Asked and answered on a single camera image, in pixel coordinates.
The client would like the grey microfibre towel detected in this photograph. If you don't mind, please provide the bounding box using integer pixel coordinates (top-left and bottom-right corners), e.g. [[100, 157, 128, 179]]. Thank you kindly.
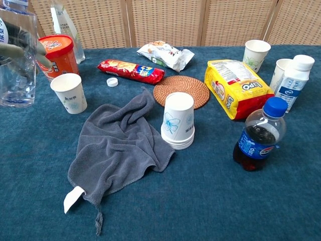
[[63, 86, 176, 236]]

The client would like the paper cup green flower print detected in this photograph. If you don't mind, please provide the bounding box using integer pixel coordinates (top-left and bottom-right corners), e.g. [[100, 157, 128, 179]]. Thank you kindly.
[[242, 39, 272, 74]]

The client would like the tall clear bottle black cap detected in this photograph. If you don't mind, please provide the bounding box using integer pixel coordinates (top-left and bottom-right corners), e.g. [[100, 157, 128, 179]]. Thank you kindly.
[[50, 0, 86, 65]]

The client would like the wicker folding screen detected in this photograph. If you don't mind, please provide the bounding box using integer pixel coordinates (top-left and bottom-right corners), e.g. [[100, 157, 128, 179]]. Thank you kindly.
[[0, 0, 321, 51]]

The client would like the red cracker pack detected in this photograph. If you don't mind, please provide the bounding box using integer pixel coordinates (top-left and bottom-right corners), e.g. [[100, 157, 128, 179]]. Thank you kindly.
[[97, 59, 166, 85]]

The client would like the stack of inverted paper cups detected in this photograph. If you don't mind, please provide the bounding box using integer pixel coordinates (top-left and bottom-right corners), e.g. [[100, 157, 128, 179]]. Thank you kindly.
[[160, 91, 196, 151]]

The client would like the white snack bag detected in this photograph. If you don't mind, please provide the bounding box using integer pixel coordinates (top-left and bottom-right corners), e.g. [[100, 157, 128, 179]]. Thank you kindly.
[[136, 40, 195, 73]]

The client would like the Pepsi cola bottle blue cap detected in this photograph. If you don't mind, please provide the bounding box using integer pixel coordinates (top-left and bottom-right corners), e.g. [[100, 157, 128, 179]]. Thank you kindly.
[[232, 96, 288, 172]]

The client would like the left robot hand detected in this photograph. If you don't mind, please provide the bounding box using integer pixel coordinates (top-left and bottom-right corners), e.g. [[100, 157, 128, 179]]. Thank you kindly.
[[0, 20, 54, 76]]

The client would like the plain white paper cup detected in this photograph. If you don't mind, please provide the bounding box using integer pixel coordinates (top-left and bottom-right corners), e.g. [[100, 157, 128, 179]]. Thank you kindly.
[[269, 58, 294, 94]]

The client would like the teal tablecloth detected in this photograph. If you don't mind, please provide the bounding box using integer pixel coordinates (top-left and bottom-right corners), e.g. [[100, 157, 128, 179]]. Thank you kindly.
[[0, 45, 321, 241]]

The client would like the round woven rattan coaster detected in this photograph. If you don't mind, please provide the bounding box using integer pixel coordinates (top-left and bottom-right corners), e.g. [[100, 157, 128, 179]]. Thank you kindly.
[[153, 75, 210, 110]]

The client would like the small clear plastic bottle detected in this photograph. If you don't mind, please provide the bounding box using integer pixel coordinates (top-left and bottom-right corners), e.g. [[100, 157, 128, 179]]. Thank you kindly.
[[0, 0, 38, 108]]

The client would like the white milk bottle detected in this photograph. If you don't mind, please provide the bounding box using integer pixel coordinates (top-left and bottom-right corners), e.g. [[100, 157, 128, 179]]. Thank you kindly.
[[274, 54, 315, 113]]

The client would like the orange instant noodle tub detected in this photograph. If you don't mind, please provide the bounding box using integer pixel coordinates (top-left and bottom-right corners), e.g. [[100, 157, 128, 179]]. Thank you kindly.
[[36, 34, 80, 83]]

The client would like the yellow Lipo biscuit bag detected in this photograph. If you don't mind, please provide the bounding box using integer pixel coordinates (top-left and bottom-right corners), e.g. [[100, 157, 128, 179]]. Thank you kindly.
[[204, 59, 275, 121]]

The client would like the white paper cup blue print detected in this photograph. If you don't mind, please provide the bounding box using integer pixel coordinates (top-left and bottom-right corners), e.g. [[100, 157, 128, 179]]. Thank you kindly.
[[50, 73, 88, 115]]

